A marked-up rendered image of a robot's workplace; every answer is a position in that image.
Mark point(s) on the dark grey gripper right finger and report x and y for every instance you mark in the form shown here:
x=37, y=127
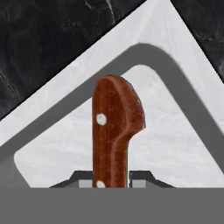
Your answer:
x=143, y=179

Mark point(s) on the white sink basin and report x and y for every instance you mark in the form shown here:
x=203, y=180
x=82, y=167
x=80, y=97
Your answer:
x=163, y=140

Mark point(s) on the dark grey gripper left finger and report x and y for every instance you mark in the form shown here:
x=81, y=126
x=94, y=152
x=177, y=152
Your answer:
x=82, y=179

